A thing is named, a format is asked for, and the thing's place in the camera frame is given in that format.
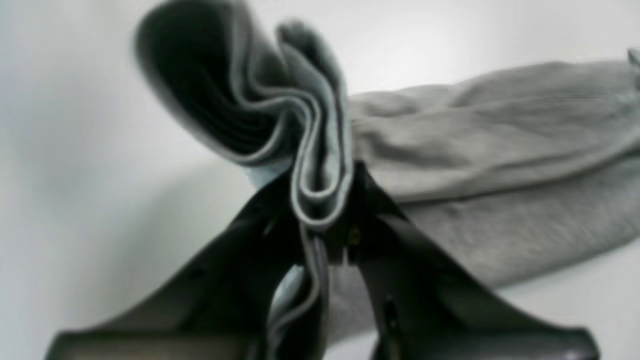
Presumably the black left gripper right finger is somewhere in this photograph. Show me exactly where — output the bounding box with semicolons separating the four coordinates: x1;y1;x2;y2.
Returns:
346;165;599;360

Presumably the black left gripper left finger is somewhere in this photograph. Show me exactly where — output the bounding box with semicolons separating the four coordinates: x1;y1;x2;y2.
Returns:
46;175;304;360

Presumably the grey T-shirt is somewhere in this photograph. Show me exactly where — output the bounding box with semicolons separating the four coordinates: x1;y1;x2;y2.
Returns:
135;0;639;360

